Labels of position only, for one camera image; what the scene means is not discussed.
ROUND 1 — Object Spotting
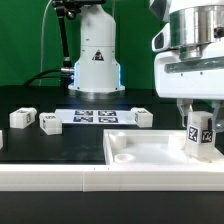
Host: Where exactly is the black cable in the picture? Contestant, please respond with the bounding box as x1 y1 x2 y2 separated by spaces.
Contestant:
22 68 75 87

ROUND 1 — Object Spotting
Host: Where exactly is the white square tabletop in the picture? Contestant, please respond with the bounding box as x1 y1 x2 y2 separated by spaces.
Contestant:
103 129 224 165

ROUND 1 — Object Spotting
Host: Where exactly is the white tag sheet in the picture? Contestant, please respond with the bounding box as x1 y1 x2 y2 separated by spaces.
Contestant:
55 109 136 125

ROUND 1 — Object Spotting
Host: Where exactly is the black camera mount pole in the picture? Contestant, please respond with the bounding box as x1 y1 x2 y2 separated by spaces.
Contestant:
52 0 106 67

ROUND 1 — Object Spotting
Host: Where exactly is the white U-shaped obstacle fence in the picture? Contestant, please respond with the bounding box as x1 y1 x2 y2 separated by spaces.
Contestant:
0 162 224 192

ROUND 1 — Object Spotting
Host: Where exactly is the white cable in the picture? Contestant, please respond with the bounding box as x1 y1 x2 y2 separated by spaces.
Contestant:
39 0 54 87

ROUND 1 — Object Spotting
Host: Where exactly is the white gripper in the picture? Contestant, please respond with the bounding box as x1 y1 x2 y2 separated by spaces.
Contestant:
152 28 224 132

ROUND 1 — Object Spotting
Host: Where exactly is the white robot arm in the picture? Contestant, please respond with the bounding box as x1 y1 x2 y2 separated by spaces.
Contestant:
70 0 224 132

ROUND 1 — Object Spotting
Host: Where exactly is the white part at left edge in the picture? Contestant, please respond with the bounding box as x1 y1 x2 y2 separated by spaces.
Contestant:
0 130 3 150

